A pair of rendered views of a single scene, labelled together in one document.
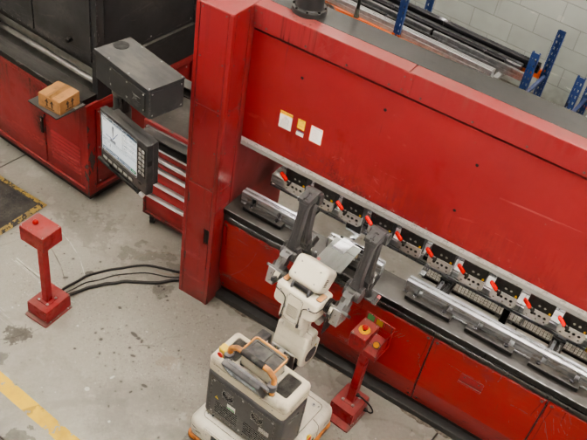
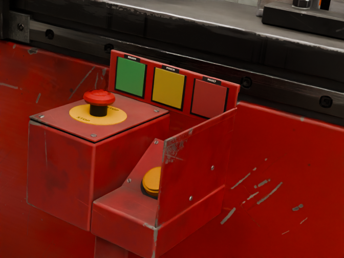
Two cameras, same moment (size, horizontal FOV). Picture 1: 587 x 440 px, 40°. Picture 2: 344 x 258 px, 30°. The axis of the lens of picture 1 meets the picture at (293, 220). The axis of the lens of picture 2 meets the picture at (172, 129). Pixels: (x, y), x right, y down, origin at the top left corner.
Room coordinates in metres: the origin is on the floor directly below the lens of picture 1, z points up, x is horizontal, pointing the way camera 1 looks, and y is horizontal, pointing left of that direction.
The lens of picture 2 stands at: (2.40, -0.63, 1.06)
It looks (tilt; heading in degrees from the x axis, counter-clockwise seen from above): 21 degrees down; 0
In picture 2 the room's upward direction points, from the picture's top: 7 degrees clockwise
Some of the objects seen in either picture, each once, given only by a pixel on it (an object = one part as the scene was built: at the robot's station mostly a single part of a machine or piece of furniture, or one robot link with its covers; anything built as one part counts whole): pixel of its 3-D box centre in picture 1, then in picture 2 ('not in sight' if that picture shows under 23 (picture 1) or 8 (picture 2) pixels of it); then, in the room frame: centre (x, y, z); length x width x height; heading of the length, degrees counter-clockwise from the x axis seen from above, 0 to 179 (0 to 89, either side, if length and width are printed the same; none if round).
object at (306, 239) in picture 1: (308, 220); not in sight; (3.33, -0.08, 1.40); 0.11 x 0.06 x 0.43; 60
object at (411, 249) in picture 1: (412, 239); not in sight; (3.49, -0.71, 1.26); 0.15 x 0.09 x 0.17; 64
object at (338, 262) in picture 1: (338, 255); not in sight; (3.52, -0.31, 1.00); 0.26 x 0.18 x 0.01; 154
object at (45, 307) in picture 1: (44, 269); not in sight; (3.49, 1.54, 0.41); 0.25 x 0.20 x 0.83; 154
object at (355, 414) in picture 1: (347, 407); not in sight; (3.12, -0.56, 0.06); 0.25 x 0.20 x 0.12; 149
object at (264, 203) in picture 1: (275, 211); not in sight; (3.89, 0.13, 0.92); 0.50 x 0.06 x 0.10; 64
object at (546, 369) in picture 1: (553, 374); not in sight; (2.99, -1.61, 0.89); 0.30 x 0.05 x 0.03; 64
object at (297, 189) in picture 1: (298, 180); not in sight; (3.84, 0.01, 1.26); 0.15 x 0.09 x 0.17; 64
